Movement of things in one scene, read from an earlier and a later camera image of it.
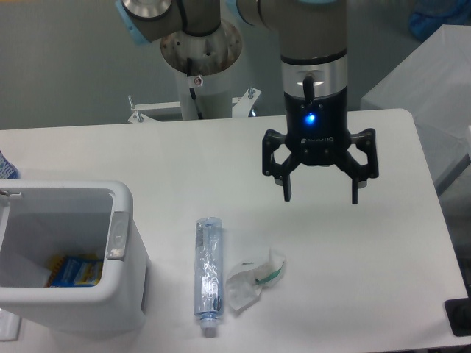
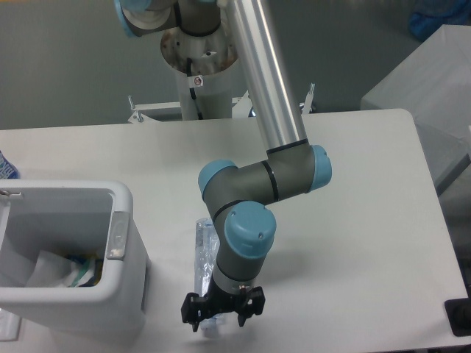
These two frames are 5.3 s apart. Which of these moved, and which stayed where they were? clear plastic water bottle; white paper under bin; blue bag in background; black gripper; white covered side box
Moved: black gripper
Stayed: blue bag in background; white covered side box; clear plastic water bottle; white paper under bin
